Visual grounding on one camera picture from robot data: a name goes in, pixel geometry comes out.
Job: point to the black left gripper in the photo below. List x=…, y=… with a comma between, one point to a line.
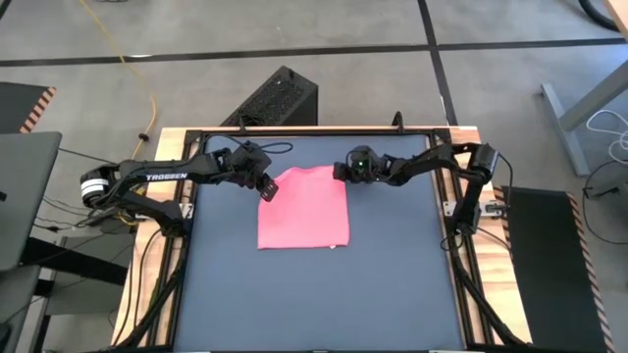
x=250, y=162

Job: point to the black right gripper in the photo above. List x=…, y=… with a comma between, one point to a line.
x=365, y=169

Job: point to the pink terry towel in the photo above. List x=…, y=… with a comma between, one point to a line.
x=304, y=211

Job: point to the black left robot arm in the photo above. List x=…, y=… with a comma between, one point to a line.
x=162, y=176

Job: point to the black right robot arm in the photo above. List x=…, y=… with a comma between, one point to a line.
x=432, y=157

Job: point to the black perforated computer tower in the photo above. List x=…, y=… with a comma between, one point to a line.
x=279, y=98

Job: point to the blue-grey table mat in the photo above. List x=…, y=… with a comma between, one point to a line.
x=319, y=304

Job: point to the grey desk leg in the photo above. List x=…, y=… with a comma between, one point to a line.
x=564, y=127

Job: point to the black mat with striped edge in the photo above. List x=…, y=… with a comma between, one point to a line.
x=544, y=269
x=15, y=105

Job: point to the grey side desk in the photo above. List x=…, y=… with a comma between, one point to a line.
x=88, y=299

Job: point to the wooden desk top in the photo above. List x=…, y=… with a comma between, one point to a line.
x=619, y=12

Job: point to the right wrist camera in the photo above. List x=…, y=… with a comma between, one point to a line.
x=341, y=171

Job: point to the black frame clamp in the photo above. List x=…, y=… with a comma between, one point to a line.
x=242, y=128
x=398, y=125

